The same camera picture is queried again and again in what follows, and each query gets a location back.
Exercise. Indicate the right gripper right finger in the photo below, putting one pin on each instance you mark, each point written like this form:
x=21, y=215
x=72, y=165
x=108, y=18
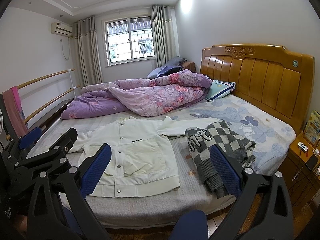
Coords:
x=274, y=217

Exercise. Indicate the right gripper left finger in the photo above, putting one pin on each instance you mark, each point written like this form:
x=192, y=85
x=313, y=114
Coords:
x=78, y=182

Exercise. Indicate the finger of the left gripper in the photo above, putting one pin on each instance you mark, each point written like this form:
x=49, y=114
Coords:
x=26, y=142

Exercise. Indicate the white button jacket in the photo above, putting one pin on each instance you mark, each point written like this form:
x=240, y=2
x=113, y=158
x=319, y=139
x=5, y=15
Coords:
x=143, y=162

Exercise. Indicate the grey white checkered cardigan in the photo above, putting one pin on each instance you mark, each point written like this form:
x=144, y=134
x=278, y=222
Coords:
x=219, y=155

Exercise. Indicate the dark wooden bench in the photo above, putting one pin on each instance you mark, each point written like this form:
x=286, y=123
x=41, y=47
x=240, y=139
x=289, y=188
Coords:
x=51, y=116

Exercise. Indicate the white electric fan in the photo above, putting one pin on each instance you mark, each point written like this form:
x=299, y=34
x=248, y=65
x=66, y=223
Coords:
x=1, y=122

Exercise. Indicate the pink towel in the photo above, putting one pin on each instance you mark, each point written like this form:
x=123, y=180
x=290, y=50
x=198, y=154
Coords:
x=15, y=112

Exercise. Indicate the wooden nightstand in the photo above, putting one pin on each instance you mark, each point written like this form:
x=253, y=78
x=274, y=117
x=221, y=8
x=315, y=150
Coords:
x=300, y=171

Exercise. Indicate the small white device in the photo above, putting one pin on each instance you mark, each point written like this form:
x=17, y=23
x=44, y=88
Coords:
x=302, y=146

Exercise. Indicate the yellow package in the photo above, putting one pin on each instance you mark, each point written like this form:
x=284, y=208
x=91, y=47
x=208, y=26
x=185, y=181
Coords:
x=312, y=129

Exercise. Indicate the left grey curtain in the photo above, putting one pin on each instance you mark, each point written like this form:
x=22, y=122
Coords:
x=86, y=51

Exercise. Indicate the grey curtain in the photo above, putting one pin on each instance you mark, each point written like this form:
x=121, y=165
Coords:
x=163, y=34
x=86, y=51

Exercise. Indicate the white air conditioner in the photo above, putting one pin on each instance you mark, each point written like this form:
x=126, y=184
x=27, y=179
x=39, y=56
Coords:
x=61, y=29

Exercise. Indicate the purple floral quilt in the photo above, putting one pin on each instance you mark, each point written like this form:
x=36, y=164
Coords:
x=141, y=96

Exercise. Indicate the blue striped pillow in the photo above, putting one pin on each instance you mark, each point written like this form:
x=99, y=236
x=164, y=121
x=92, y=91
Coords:
x=219, y=89

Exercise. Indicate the wooden bed headboard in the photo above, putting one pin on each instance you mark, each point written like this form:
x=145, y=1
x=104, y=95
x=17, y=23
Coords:
x=271, y=77

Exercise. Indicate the barred window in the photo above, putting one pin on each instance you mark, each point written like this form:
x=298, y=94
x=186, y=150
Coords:
x=129, y=39

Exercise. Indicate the blue grey bedding pile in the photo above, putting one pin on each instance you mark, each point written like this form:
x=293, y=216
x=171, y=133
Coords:
x=172, y=66

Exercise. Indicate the brown chair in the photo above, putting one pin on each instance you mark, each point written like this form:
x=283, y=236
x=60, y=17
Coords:
x=189, y=65

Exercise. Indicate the right grey curtain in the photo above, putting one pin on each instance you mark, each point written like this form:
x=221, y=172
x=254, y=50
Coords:
x=163, y=34

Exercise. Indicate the lower wooden rail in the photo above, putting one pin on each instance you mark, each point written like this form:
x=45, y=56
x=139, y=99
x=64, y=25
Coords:
x=28, y=118

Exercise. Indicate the wooden rail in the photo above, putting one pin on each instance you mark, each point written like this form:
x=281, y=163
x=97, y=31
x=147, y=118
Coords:
x=28, y=118
x=43, y=78

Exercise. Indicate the upper wooden rail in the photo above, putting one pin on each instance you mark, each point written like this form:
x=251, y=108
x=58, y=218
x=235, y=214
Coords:
x=43, y=78

